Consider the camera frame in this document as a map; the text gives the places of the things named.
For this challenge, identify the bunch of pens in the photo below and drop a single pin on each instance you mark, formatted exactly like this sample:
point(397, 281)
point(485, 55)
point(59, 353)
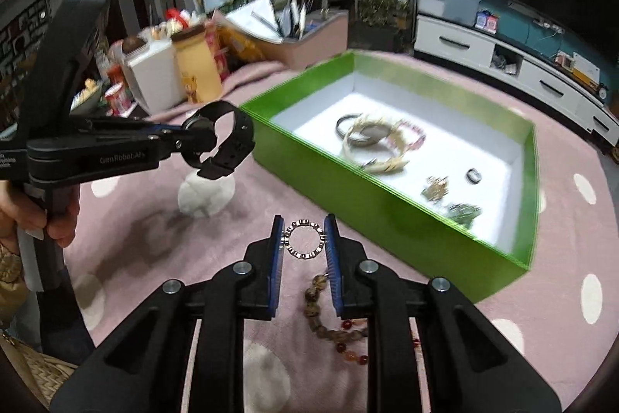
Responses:
point(297, 14)

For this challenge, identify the small round clock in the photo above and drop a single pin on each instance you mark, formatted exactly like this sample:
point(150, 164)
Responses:
point(602, 91)

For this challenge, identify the pink pen holder box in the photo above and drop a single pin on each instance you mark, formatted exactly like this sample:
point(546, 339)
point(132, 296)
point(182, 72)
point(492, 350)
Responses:
point(314, 40)

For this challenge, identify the gold flower brooch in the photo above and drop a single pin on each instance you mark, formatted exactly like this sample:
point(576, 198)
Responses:
point(435, 188)

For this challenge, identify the orange snack packet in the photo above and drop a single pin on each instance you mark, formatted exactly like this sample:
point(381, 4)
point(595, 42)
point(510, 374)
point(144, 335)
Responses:
point(244, 45)

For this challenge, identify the white drawer organizer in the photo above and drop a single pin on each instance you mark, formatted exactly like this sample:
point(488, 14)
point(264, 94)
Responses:
point(152, 79)

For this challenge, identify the clear storage box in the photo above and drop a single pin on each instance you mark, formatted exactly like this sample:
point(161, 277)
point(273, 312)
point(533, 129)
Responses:
point(445, 4)

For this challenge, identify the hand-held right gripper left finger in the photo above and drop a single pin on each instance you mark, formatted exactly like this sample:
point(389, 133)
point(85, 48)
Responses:
point(276, 268)

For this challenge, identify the small blue red box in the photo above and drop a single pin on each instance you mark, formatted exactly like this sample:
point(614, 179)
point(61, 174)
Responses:
point(486, 21)

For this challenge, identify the silver bangle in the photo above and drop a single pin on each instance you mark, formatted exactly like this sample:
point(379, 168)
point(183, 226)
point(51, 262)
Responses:
point(341, 123)

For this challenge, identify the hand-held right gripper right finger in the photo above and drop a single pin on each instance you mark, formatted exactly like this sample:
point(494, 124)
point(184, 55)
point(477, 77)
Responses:
point(333, 268)

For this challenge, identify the white power strip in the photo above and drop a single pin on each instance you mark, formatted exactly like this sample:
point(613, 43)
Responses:
point(549, 25)

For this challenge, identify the white tv cabinet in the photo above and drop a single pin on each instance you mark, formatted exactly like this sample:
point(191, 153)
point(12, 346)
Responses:
point(459, 45)

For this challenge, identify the black wristwatch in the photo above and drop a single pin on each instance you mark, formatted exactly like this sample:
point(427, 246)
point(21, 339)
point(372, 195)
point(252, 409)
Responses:
point(239, 137)

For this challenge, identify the cream wristwatch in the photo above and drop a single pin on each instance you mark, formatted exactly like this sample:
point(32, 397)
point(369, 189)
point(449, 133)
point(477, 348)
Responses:
point(387, 165)

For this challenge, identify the green cardboard box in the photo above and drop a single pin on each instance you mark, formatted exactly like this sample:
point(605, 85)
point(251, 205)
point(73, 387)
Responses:
point(387, 205)

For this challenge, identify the pink polka-dot tablecloth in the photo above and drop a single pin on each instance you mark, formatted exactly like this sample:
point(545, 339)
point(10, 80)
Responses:
point(145, 248)

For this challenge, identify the red snack can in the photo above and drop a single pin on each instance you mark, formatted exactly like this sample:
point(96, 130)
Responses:
point(118, 99)

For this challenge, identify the woven straw bag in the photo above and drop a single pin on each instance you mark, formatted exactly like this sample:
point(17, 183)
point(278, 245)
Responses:
point(29, 369)

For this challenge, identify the desk calendar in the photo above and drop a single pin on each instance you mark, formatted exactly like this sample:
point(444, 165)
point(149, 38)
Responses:
point(587, 69)

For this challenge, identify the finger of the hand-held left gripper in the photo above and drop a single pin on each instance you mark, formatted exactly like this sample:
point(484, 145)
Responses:
point(179, 146)
point(154, 128)

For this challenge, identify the person's left hand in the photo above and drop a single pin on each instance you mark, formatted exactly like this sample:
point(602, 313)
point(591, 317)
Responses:
point(60, 226)

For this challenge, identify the brown round object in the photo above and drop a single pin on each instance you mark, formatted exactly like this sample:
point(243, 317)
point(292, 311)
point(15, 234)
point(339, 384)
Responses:
point(133, 46)

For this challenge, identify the yellow bear bottle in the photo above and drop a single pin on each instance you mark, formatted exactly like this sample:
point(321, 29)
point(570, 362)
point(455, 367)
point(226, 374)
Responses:
point(196, 69)

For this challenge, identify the potted green plants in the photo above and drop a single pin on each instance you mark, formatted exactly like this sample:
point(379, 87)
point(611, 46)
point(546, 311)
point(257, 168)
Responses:
point(382, 16)

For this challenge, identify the white papers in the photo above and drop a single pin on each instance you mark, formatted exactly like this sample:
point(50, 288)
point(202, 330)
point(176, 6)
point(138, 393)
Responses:
point(254, 16)

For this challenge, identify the small pink device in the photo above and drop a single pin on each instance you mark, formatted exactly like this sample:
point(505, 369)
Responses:
point(564, 61)

